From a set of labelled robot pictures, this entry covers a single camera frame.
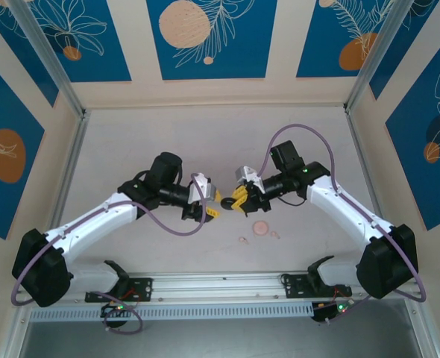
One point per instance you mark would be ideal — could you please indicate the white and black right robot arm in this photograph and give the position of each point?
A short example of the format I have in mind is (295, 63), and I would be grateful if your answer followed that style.
(339, 209)

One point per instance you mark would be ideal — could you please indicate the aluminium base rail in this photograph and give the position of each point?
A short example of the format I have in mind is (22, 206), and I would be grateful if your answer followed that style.
(220, 285)

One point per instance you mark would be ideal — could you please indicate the aluminium frame post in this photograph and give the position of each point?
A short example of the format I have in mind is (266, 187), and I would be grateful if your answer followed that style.
(48, 56)
(377, 56)
(14, 335)
(423, 335)

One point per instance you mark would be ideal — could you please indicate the pink earbud charging case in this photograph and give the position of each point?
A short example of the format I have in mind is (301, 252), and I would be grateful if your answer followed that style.
(260, 228)

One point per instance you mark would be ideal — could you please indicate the aluminium table side rail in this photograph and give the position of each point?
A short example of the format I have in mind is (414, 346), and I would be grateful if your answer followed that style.
(72, 156)
(362, 156)

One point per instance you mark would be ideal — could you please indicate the grey metal sheet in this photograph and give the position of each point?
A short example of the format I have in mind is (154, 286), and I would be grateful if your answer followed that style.
(220, 339)

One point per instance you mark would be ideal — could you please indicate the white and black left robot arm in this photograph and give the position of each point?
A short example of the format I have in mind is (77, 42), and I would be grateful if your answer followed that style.
(93, 220)

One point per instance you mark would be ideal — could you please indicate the small circuit board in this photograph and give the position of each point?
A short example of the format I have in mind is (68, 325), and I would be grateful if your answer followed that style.
(326, 312)
(112, 309)

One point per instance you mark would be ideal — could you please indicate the black earbud charging case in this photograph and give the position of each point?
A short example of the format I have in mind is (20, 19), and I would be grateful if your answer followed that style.
(226, 204)

